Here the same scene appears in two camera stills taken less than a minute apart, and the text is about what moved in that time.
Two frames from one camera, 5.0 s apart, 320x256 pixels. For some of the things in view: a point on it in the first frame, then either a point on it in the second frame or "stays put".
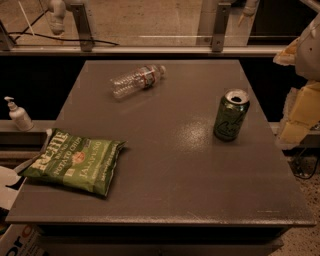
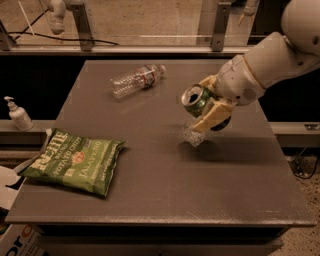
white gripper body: x=309 y=53 -> x=236 y=82
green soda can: x=230 y=113 -> x=197 y=99
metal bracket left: x=83 y=26 stays put
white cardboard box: x=20 y=239 stays put
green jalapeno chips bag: x=83 y=163 stays put
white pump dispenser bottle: x=19 y=116 stays put
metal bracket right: x=218 y=38 stays put
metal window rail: x=142 y=51 stays put
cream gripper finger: x=301 y=115 -> x=216 y=114
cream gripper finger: x=288 y=56 -> x=210 y=81
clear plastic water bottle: x=135 y=80 stays put
